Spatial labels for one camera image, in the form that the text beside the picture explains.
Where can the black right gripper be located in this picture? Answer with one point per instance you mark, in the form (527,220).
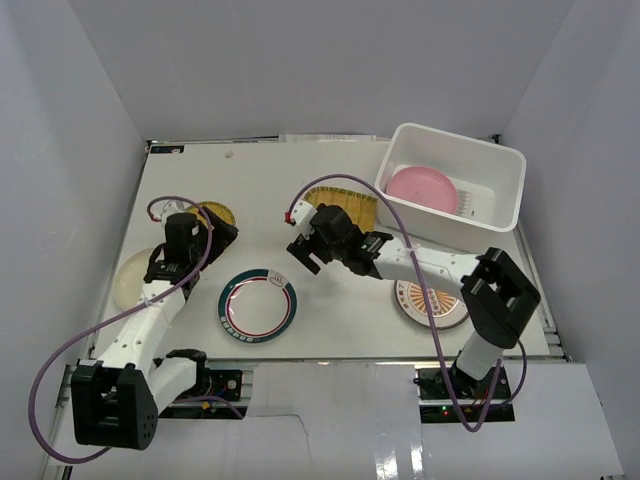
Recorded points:
(304,247)

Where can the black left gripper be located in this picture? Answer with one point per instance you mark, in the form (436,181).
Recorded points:
(220,235)

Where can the round bamboo pattern plate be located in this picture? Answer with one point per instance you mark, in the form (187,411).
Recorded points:
(219,209)

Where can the bamboo pattern leaf plate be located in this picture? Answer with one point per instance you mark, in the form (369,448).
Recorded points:
(361,208)

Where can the white green rimmed plate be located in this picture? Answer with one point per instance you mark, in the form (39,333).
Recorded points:
(257,306)

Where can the cream translucent plate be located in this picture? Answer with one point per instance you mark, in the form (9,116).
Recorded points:
(128,281)

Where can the pink bear plate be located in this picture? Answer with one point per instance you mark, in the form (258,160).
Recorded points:
(426,187)

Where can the orange sunburst round plate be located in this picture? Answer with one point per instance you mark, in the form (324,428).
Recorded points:
(448,312)

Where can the white plastic bin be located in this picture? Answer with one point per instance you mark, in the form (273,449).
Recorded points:
(488,179)

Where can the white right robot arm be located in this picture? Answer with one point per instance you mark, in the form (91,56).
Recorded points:
(345,317)

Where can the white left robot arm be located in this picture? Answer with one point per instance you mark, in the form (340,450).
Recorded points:
(116,400)

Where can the black table label sticker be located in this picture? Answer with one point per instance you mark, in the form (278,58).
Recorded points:
(166,149)

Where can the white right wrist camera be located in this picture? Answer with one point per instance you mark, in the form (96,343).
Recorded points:
(300,217)

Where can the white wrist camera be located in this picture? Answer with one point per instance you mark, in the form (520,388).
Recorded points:
(160,211)
(300,217)

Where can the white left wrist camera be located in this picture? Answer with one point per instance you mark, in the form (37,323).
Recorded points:
(160,211)

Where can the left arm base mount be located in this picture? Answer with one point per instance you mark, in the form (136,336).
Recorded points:
(216,396)

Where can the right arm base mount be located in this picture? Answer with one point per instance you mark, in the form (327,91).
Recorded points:
(436,407)

